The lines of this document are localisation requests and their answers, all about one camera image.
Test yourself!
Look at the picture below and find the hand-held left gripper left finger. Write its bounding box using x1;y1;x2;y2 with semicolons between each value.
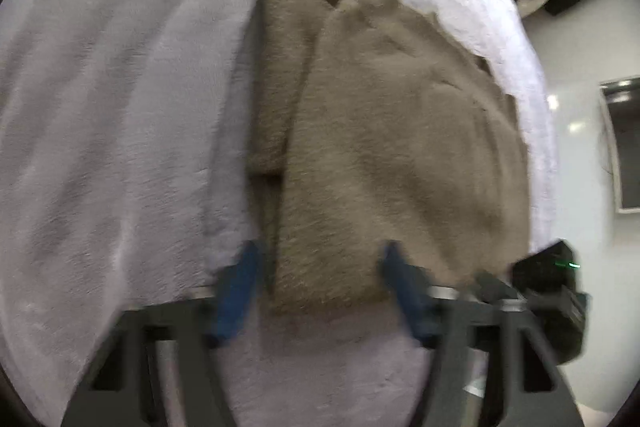
60;239;261;427

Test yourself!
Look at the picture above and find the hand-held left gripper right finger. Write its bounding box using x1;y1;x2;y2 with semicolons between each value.
380;241;583;427

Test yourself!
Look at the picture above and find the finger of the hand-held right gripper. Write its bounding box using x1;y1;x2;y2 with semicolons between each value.
475;272;521;303

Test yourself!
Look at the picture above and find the olive brown knit sweater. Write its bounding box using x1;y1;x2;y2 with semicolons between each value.
244;0;533;315

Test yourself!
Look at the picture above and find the white fleece blanket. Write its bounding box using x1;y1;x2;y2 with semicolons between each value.
0;0;296;423

